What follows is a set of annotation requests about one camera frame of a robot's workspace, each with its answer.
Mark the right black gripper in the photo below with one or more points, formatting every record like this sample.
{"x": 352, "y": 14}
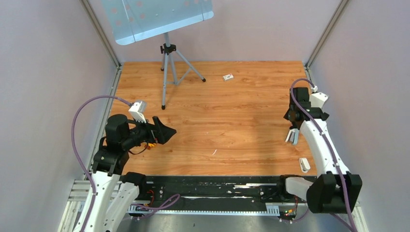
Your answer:
{"x": 286, "y": 115}

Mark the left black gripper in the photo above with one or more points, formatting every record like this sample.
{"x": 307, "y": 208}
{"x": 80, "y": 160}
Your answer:
{"x": 158, "y": 132}

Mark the white staple box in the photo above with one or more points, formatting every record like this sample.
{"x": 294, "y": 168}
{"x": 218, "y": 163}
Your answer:
{"x": 228, "y": 77}

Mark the silver perforated music stand tray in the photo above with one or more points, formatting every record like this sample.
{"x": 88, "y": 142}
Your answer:
{"x": 135, "y": 20}

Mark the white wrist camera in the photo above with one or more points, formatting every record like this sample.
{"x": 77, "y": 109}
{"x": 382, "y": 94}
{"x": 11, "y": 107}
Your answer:
{"x": 137, "y": 111}
{"x": 317, "y": 99}

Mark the white stapler body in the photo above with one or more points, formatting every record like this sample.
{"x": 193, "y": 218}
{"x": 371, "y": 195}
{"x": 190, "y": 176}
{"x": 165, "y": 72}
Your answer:
{"x": 292, "y": 136}

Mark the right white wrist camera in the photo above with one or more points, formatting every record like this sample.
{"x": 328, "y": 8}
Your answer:
{"x": 317, "y": 99}

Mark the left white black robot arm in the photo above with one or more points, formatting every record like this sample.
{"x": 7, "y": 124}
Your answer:
{"x": 111, "y": 191}

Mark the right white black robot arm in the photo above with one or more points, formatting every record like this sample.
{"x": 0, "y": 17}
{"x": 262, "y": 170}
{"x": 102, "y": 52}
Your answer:
{"x": 336, "y": 189}

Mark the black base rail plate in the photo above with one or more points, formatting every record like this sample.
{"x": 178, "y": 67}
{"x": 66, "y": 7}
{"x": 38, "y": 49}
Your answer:
{"x": 219, "y": 195}

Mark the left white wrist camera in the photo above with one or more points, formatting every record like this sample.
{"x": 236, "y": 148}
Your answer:
{"x": 137, "y": 111}

